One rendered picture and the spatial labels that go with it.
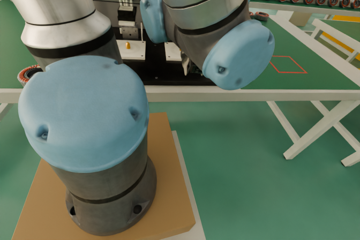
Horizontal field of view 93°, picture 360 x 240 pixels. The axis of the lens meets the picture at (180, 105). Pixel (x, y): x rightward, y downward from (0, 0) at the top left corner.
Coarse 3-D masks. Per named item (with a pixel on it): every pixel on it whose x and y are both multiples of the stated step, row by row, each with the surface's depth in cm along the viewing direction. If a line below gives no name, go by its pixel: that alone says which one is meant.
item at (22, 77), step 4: (28, 68) 58; (32, 68) 59; (36, 68) 60; (40, 68) 60; (20, 72) 57; (24, 72) 57; (28, 72) 58; (32, 72) 59; (36, 72) 59; (20, 76) 55; (24, 76) 56; (28, 76) 58; (32, 76) 59; (20, 80) 54; (24, 80) 54; (24, 84) 55
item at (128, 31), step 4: (136, 24) 85; (124, 28) 81; (128, 28) 82; (132, 28) 82; (136, 28) 82; (124, 32) 83; (128, 32) 83; (132, 32) 83; (136, 32) 83; (124, 36) 84; (128, 36) 84; (132, 36) 85; (136, 36) 85
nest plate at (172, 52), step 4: (164, 44) 84; (168, 44) 82; (172, 44) 83; (168, 48) 80; (172, 48) 80; (176, 48) 80; (168, 52) 77; (172, 52) 77; (176, 52) 78; (180, 52) 78; (168, 56) 75; (172, 56) 75; (176, 56) 75; (180, 56) 76; (168, 60) 74; (172, 60) 75; (176, 60) 75; (180, 60) 75
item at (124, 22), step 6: (120, 6) 72; (126, 6) 73; (132, 6) 74; (120, 12) 69; (126, 12) 70; (132, 12) 70; (120, 18) 71; (126, 18) 71; (132, 18) 72; (120, 24) 71; (126, 24) 71; (132, 24) 71
